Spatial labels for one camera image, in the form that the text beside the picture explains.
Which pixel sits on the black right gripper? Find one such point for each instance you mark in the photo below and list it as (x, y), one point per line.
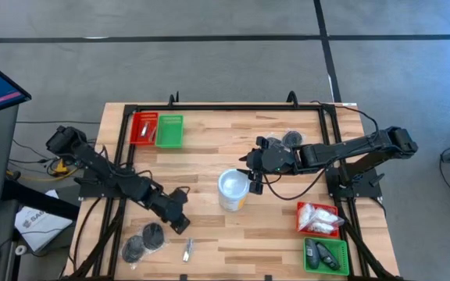
(258, 164)

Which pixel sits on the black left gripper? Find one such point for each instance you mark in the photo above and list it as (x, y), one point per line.
(178, 210)

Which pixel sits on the bagged black round compact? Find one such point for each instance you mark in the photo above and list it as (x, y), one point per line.
(293, 137)
(276, 141)
(153, 236)
(133, 250)

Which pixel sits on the clear bag of cotton balls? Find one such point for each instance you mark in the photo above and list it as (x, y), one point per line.
(320, 227)
(324, 215)
(305, 215)

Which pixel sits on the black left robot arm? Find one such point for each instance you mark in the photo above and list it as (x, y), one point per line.
(92, 162)

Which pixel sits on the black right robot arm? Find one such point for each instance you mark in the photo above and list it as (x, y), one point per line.
(346, 150)

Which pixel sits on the white wipes canister yellow label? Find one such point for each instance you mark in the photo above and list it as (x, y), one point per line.
(233, 185)

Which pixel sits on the green plastic basket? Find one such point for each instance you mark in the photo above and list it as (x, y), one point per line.
(343, 246)
(169, 130)

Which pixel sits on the red plastic basket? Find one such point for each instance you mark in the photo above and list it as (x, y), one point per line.
(307, 235)
(137, 136)

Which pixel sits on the black oval device grey label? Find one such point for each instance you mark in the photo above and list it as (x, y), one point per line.
(311, 253)

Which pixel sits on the white printed booklet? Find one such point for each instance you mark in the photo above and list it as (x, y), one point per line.
(43, 230)

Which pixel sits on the black desk edge bar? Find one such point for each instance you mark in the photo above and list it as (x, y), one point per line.
(41, 201)

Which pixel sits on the white tape roll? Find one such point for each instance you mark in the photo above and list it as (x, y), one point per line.
(17, 250)

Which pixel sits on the black aluminium table frame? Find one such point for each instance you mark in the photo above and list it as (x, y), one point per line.
(209, 107)

